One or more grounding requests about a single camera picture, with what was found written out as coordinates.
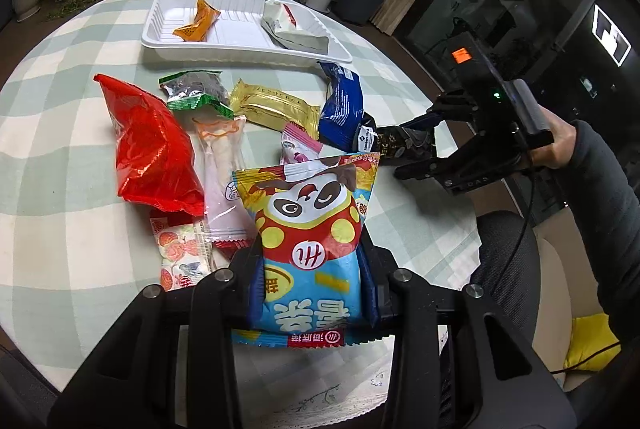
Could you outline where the orange snack packet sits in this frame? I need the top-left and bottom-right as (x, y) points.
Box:
(172, 0), (222, 43)

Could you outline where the black cable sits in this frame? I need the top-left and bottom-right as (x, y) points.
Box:
(492, 172), (623, 377)

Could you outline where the green dark snack packet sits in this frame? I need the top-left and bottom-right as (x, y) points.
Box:
(159, 69), (235, 125)

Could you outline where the red foil snack bag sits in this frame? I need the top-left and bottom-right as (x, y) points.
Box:
(94, 73), (207, 217)

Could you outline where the person's right hand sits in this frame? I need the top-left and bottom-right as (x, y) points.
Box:
(529, 118), (581, 170)

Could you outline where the white plastic tray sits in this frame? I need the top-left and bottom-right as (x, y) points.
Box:
(141, 0), (353, 69)

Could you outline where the yellow cloth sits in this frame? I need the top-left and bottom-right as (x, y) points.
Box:
(564, 314), (622, 372)

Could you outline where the clear sausage packet orange print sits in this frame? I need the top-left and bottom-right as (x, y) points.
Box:
(189, 114), (256, 260)

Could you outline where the white red floral snack packet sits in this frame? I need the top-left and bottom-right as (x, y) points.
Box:
(149, 215), (216, 292)

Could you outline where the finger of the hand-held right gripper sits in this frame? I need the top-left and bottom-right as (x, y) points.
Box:
(400, 95), (478, 138)
(393, 134), (501, 182)

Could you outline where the person's right forearm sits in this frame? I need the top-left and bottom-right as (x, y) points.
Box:
(562, 119), (640, 360)

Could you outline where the gold snack packet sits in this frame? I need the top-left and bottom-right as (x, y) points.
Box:
(230, 78), (321, 140)

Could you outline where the pink white small snack packet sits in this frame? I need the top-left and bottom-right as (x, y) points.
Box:
(280, 122), (331, 165)

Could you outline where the panda print blue snack packet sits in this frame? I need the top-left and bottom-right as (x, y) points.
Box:
(231, 152), (383, 349)

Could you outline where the dark patterned snack packet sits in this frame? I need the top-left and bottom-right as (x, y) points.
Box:
(357, 124), (433, 160)

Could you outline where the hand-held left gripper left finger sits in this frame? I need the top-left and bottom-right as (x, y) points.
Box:
(47, 246), (266, 429)

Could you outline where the white grey snack packet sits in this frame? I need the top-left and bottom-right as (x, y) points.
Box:
(260, 0), (331, 56)

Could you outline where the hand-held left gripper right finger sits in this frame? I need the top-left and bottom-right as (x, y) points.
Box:
(357, 229), (578, 429)

